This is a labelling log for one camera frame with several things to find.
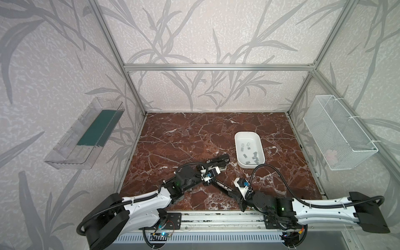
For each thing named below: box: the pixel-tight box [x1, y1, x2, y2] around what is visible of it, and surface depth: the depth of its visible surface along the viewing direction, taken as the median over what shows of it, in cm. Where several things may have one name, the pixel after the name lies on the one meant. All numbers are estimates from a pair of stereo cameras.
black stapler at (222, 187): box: [210, 178, 234, 197], surface depth 80 cm
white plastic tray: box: [234, 131, 266, 169], surface depth 101 cm
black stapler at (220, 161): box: [205, 153, 230, 169], surface depth 95 cm
